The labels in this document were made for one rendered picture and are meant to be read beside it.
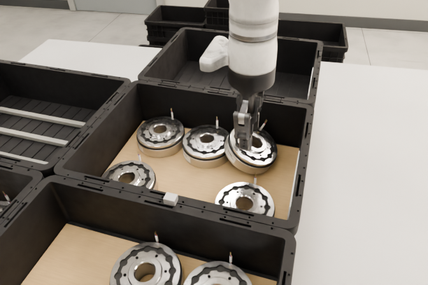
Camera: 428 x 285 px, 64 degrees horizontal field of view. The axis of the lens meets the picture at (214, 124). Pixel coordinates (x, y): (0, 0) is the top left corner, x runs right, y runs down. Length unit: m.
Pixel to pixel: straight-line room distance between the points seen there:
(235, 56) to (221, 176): 0.27
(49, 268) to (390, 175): 0.75
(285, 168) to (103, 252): 0.37
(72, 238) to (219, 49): 0.40
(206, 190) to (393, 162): 0.52
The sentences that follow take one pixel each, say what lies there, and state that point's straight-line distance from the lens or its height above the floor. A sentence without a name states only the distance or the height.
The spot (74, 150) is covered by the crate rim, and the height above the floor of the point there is 0.93.
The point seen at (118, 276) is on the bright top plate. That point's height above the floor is 0.86.
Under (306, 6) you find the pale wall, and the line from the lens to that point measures 3.45.
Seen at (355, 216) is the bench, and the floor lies 0.70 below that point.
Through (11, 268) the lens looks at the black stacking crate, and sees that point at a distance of 0.61.
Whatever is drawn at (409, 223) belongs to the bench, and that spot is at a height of 0.70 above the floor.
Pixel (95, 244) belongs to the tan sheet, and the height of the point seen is 0.83.
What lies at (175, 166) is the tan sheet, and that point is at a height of 0.83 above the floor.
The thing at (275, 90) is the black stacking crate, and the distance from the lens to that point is 0.93.
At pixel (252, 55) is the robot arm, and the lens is 0.50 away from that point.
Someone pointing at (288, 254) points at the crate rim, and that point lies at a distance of 0.47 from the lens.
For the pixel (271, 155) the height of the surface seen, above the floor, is 0.86.
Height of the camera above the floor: 1.33
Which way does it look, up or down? 39 degrees down
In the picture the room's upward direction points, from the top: 2 degrees counter-clockwise
